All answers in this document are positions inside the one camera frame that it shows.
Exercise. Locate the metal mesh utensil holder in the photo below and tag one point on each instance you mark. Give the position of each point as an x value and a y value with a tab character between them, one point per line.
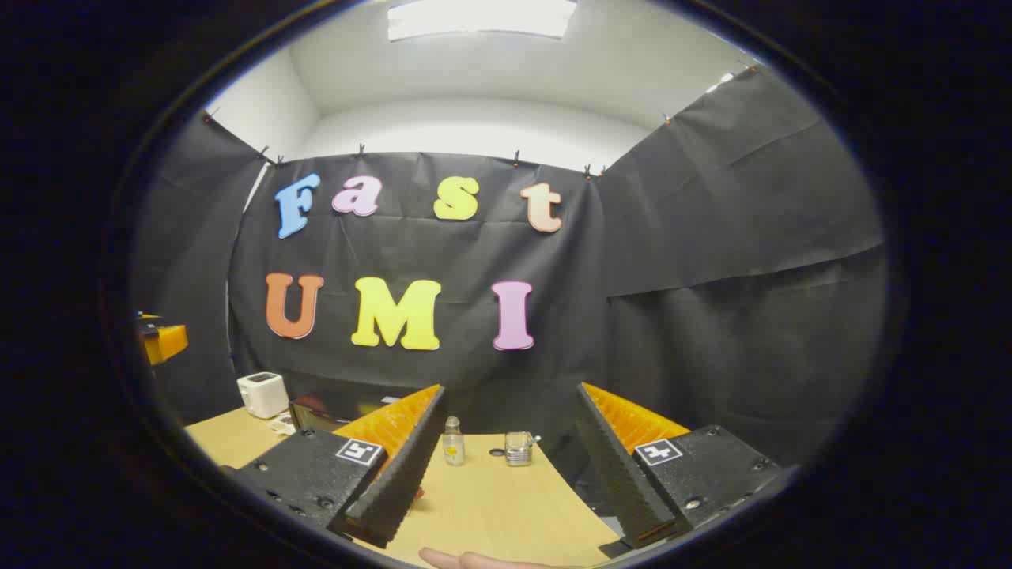
518	450

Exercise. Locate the white divided seasoning dish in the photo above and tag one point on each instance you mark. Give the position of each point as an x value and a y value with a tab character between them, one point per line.
282	426

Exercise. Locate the black backdrop cloth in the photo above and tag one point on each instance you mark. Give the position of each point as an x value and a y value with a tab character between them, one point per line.
443	253

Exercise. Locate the white toaster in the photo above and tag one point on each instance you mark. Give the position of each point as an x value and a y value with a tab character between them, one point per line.
262	393

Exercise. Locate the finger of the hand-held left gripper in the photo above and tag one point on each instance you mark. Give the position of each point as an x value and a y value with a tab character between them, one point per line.
166	341

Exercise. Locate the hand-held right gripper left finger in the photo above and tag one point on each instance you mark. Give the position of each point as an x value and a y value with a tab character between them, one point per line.
395	490

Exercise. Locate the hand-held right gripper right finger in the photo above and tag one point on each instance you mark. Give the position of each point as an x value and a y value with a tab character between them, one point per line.
621	482

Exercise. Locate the clear glass bottle yellow label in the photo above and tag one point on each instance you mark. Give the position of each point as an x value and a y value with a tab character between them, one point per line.
453	446

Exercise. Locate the ceiling light panel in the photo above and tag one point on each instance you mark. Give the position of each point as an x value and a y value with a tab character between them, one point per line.
482	17

